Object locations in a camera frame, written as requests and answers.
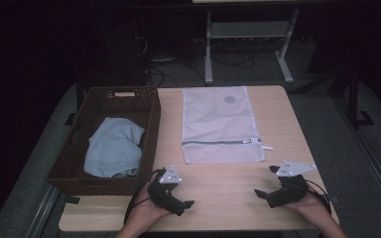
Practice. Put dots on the metal floor rail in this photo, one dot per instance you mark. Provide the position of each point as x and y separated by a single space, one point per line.
377 172
44 211

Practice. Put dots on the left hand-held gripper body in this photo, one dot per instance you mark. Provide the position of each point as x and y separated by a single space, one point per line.
162 195

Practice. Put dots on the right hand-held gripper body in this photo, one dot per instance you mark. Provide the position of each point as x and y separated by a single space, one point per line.
291 191

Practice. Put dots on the white mesh laundry bag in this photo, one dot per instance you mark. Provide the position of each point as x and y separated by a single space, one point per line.
218 125

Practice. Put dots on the brown woven basket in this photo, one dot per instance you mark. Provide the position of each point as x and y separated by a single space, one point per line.
79 185

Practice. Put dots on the black metal stand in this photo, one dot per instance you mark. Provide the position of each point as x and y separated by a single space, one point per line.
354 99

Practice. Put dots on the grey power strip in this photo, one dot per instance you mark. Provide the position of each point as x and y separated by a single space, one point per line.
163 59

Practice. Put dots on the person's left hand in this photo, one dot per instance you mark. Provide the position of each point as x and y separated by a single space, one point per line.
145 211

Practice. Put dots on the light blue garment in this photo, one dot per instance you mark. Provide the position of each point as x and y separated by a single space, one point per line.
112 148

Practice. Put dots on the black floor bracket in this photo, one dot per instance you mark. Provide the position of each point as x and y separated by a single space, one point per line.
70 119

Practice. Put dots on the white metal desk frame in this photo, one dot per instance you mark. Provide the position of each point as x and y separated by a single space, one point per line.
248 29

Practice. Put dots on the person's right hand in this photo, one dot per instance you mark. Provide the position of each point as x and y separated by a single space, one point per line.
314 208

